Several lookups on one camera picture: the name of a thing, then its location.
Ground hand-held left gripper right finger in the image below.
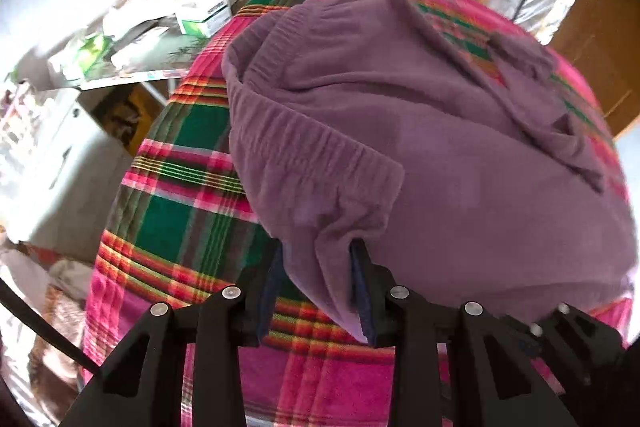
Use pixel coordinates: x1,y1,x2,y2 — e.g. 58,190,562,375
350,242,566,427

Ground wooden door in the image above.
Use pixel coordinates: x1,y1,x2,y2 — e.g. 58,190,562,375
547,0,640,138

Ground white green carton box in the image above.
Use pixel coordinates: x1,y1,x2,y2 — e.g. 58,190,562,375
174,0,232,36

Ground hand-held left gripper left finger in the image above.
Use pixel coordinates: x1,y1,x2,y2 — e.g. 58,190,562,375
60,252,281,427

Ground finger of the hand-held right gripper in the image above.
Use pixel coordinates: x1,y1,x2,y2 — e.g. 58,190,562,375
542,302,626,388
500,319,591,403

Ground white cabinet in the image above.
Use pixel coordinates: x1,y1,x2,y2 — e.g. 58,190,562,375
0,88,132,249

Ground pink green plaid blanket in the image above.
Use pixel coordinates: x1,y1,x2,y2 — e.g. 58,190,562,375
82,0,632,427

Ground side table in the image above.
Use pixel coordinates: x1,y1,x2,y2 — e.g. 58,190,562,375
79,0,287,92

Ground green tissue packet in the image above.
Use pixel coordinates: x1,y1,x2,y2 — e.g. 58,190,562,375
46,33,109,81

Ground purple fleece pants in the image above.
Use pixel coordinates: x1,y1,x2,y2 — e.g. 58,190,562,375
221,0,640,344

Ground black cable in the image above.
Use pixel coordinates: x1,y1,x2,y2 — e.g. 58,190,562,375
0,279,102,379

